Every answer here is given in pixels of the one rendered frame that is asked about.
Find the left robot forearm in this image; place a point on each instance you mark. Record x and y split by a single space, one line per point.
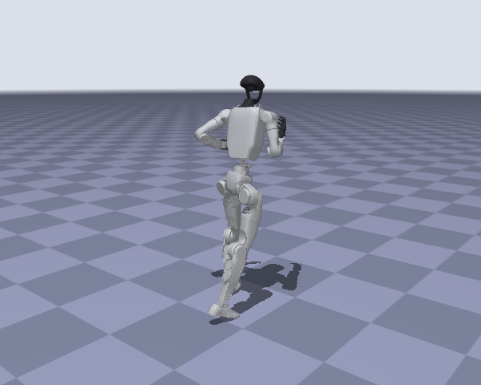
214 143

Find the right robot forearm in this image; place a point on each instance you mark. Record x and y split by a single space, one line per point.
280 142

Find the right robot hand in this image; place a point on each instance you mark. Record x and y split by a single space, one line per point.
282 128

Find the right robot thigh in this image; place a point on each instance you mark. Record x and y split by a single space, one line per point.
249 219

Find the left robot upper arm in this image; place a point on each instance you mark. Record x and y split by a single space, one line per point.
212 125

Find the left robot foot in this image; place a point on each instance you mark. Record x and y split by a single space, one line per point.
238 285

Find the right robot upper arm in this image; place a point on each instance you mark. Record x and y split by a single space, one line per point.
270 120

